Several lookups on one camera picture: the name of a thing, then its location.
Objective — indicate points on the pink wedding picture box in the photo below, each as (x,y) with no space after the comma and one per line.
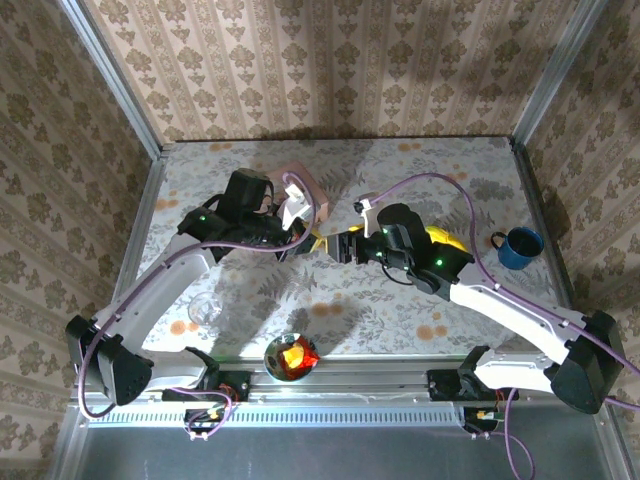
(322,205)

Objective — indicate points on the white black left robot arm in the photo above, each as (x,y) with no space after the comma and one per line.
(160,287)

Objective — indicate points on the yellow banana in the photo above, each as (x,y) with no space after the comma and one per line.
(450,235)

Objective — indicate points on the floral patterned tablecloth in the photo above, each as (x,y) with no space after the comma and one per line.
(350,310)

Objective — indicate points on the shiny bowl with red contents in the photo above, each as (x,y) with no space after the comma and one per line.
(292,357)

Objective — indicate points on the clear drinking glass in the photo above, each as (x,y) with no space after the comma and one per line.
(206,309)

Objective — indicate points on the blue enamel mug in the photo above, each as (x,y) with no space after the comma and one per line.
(520,247)

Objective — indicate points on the small black controller board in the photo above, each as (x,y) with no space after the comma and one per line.
(200,420)
(475,420)

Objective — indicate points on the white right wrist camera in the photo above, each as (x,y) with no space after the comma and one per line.
(371,220)

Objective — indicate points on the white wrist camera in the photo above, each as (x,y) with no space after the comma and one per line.
(371,220)
(292,207)

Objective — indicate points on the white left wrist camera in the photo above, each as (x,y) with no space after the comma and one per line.
(292,207)

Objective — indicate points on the aluminium side rail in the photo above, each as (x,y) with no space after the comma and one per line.
(145,210)
(536,200)

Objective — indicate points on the aluminium front rail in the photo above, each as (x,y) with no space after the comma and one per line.
(375,380)

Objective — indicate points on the aluminium frame post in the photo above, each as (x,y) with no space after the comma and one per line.
(552,75)
(111,75)

